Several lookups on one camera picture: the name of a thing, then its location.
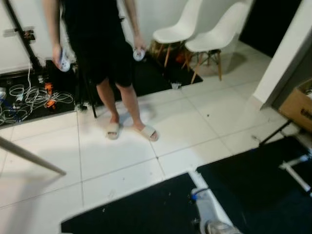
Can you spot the person's left hand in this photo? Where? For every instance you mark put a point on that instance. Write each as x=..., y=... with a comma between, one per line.
x=139, y=44

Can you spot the person's right hand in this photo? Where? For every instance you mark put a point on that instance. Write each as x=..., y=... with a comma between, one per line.
x=56, y=52

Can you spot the white handheld controller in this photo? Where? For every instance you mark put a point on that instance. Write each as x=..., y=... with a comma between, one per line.
x=139, y=55
x=65, y=62

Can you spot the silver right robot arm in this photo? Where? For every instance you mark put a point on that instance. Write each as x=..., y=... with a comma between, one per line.
x=209, y=209

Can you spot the large black floor mat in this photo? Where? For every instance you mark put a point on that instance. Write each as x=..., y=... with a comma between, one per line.
x=151, y=73

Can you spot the orange black device on pole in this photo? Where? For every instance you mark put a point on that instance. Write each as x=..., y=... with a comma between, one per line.
x=29, y=35

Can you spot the small orange device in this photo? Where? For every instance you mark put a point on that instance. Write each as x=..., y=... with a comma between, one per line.
x=48, y=88
x=51, y=103

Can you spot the black slanted stand pole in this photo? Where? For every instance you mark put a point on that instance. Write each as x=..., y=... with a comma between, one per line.
x=22, y=36

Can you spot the person in black clothes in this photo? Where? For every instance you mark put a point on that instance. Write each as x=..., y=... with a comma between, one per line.
x=97, y=39

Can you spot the white chair with wooden legs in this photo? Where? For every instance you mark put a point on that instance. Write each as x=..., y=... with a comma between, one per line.
x=180, y=31
x=219, y=36

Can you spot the small clear cup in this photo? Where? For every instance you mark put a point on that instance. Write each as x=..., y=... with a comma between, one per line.
x=176, y=86

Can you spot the beige slipper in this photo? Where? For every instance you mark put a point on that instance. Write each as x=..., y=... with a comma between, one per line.
x=113, y=130
x=149, y=133

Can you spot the cardboard box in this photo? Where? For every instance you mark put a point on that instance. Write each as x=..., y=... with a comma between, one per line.
x=297, y=109

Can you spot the grey metal pole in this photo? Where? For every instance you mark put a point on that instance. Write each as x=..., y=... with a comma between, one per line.
x=29, y=156

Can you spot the black tripod leg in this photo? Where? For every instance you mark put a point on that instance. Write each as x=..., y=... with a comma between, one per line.
x=275, y=132

